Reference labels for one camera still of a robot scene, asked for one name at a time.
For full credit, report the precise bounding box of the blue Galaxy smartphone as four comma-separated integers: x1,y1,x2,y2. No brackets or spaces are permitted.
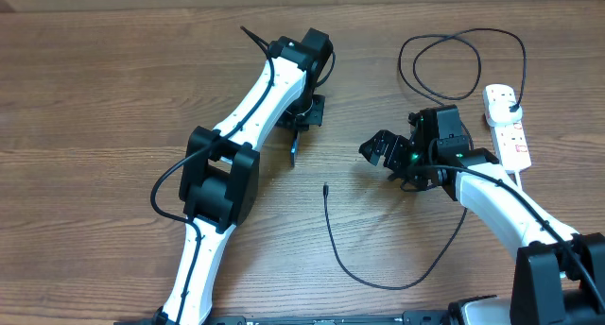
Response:
289,130,300,167

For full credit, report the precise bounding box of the white USB charger plug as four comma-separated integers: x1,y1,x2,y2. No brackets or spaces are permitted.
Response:
485,100,523,128

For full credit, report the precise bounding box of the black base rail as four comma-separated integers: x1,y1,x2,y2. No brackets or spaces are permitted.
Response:
112,310,455,325

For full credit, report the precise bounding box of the black USB charging cable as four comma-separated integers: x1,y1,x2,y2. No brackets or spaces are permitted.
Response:
322,27,527,291

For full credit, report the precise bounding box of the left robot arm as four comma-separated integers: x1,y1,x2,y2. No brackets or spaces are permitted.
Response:
149,28,336,324

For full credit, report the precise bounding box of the white power strip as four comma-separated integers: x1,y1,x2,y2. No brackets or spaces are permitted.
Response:
481,83,533,175

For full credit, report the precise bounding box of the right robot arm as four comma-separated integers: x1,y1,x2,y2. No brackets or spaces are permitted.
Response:
359,105,604,324

